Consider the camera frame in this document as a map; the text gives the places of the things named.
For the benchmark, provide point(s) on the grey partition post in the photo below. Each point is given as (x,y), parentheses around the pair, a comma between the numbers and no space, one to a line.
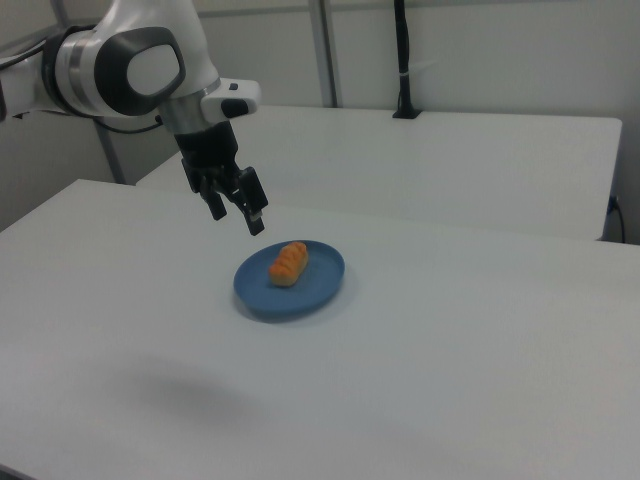
(327,50)

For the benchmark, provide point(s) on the black pole with base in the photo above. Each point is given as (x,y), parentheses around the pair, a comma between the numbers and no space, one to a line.
(403,60)

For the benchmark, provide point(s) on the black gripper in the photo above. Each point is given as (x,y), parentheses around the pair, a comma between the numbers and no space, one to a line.
(207,145)

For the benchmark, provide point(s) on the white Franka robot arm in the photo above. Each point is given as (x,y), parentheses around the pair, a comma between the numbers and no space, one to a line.
(150,70)

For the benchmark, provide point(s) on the white side table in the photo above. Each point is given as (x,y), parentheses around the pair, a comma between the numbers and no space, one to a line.
(425,165)

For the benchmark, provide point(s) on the blue round plate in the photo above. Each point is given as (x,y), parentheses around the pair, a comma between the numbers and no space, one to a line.
(310,292)

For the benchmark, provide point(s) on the orange bread roll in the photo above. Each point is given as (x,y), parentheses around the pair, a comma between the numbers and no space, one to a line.
(289,264)

